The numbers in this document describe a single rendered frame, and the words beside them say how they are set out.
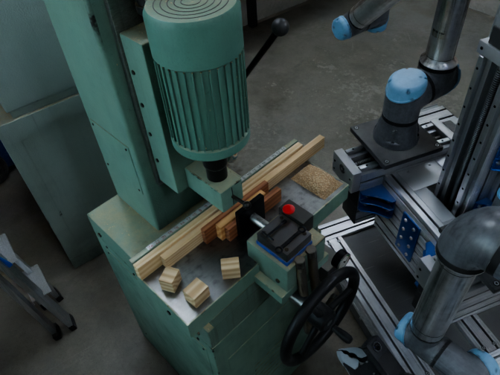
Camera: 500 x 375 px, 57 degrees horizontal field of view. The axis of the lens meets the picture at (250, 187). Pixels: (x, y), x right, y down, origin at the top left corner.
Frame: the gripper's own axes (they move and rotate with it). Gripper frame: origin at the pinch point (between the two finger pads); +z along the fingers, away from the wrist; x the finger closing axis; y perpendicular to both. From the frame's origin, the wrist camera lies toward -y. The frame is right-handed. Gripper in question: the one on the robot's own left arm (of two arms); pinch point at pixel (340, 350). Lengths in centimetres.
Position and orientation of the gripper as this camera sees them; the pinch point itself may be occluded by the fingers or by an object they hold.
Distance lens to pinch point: 129.1
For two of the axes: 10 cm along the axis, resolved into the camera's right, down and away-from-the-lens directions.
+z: -5.8, -0.8, 8.1
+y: 3.6, 8.7, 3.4
